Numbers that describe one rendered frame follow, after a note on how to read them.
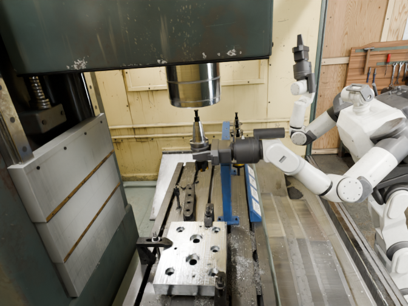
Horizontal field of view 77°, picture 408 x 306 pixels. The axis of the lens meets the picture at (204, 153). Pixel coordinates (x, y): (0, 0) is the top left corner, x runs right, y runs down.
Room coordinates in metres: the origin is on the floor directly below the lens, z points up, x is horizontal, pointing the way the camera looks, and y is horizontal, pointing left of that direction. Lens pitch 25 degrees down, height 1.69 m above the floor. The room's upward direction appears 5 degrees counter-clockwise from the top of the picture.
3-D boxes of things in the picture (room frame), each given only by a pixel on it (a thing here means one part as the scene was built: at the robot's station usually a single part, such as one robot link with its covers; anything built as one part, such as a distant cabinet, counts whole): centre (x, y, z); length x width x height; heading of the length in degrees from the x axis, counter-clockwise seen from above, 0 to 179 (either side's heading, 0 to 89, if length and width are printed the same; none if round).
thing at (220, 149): (0.76, -0.09, 1.33); 0.13 x 0.12 x 0.10; 173
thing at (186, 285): (0.69, 0.06, 0.97); 0.29 x 0.23 x 0.05; 173
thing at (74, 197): (0.83, 0.45, 1.16); 0.48 x 0.05 x 0.51; 173
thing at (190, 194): (1.04, 0.09, 0.93); 0.26 x 0.05 x 0.06; 178
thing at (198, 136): (0.77, 0.01, 1.41); 0.04 x 0.04 x 0.07
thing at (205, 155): (0.74, 0.01, 1.33); 0.06 x 0.02 x 0.03; 83
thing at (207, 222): (0.86, 0.00, 0.97); 0.13 x 0.03 x 0.15; 173
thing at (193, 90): (0.77, 0.01, 1.56); 0.16 x 0.16 x 0.12
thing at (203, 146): (0.77, 0.01, 1.36); 0.06 x 0.06 x 0.03
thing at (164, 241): (0.73, 0.21, 0.97); 0.13 x 0.03 x 0.15; 83
